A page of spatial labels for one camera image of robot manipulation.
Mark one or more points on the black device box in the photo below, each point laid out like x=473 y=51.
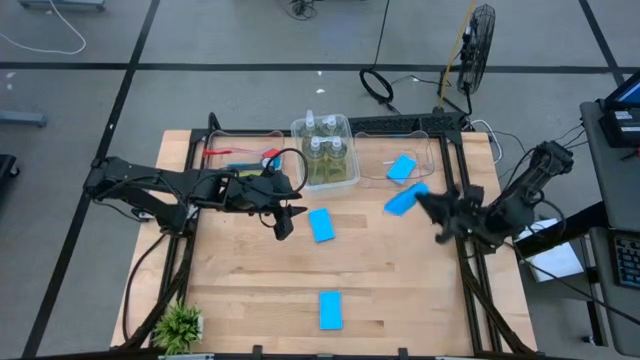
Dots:
x=617 y=135

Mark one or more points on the grey desk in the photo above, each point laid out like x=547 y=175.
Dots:
x=600 y=175

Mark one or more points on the blue dish brush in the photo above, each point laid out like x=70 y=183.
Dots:
x=240 y=164

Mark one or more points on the tall clear plastic bin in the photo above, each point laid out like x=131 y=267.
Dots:
x=299 y=165

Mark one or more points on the laptop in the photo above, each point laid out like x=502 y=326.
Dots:
x=630 y=92

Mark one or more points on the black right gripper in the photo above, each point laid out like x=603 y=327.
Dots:
x=465 y=212

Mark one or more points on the white paper box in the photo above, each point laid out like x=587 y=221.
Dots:
x=555 y=260

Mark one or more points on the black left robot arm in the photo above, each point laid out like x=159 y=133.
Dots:
x=150 y=180

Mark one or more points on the black wheeled base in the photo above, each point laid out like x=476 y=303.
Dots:
x=7 y=170

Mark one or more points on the shallow clear plastic bin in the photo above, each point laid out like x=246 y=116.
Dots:
x=370 y=150
x=240 y=139

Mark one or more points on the grey cart base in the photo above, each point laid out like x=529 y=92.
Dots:
x=60 y=4

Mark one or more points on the grey floor bar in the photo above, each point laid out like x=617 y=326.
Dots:
x=22 y=119

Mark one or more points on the black keyboard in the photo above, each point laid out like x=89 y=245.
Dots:
x=627 y=260

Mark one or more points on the clear yellow dish soap bottle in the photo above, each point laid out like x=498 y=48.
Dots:
x=338 y=160
x=310 y=120
x=316 y=160
x=331 y=125

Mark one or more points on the black floor fan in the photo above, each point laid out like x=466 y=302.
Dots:
x=477 y=45

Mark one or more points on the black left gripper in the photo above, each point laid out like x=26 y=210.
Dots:
x=265 y=192

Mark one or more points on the red and clear dish brush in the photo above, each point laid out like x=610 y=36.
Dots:
x=272 y=153

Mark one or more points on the black desk support bar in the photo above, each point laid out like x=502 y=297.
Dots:
x=560 y=231

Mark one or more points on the blue sponge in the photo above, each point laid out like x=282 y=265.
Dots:
x=320 y=225
x=330 y=310
x=401 y=169
x=402 y=201

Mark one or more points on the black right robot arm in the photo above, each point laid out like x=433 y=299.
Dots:
x=530 y=180

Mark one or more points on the small green potted plant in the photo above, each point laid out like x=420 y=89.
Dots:
x=177 y=327

